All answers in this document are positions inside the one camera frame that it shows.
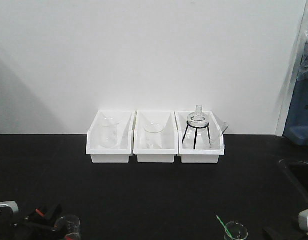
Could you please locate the front right glass beaker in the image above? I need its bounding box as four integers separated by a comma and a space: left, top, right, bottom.
224, 221, 249, 240

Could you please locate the right white plastic bin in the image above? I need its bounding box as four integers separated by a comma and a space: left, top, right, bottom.
175, 111, 225, 164

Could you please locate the green plastic spoon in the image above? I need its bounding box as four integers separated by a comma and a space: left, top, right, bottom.
216, 215, 233, 238

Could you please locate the left white plastic bin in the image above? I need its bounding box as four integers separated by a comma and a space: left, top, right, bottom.
86, 110, 136, 163

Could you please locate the front left glass beaker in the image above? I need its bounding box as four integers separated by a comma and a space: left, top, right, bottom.
54, 214, 82, 240

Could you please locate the black wire tripod stand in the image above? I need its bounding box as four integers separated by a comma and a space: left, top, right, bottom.
182, 120, 212, 150

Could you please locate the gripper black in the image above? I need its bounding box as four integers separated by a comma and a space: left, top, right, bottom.
12, 203, 63, 240

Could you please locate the black sink basin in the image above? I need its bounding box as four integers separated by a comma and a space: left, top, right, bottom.
278, 159, 308, 202

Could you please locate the blue equipment at right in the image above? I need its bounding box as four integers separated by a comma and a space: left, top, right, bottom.
283, 30, 308, 146

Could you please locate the glass beaker in bin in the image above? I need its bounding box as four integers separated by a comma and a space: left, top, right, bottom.
144, 123, 165, 149
99, 117, 118, 148

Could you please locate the glass beaker in middle bin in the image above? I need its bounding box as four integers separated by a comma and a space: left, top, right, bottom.
144, 123, 165, 149

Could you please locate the glass beaker in left bin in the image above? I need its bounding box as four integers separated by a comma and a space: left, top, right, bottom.
99, 117, 118, 148

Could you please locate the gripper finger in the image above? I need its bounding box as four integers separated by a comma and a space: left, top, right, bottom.
262, 227, 284, 240

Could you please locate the middle white plastic bin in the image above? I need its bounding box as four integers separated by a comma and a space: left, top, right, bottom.
133, 110, 179, 163

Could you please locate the round glass flask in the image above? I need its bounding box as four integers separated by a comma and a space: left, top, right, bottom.
187, 105, 209, 128

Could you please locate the white plastic bin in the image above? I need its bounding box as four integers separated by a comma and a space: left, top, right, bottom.
86, 110, 136, 163
133, 110, 179, 163
175, 111, 225, 164

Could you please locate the red plastic spoon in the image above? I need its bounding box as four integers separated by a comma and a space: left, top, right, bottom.
35, 209, 45, 218

